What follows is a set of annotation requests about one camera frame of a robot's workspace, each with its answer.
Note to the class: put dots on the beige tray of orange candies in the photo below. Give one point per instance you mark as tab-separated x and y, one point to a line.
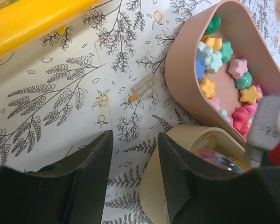
202	141

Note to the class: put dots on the silver metal scoop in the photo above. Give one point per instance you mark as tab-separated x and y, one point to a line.
228	164

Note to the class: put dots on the yellow plastic bin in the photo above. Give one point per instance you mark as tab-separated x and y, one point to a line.
26	20

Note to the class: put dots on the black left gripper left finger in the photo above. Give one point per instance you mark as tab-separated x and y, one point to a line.
69	191

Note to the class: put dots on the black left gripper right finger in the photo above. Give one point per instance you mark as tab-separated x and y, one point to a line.
198	192

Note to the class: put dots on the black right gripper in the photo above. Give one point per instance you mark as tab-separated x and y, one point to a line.
264	134

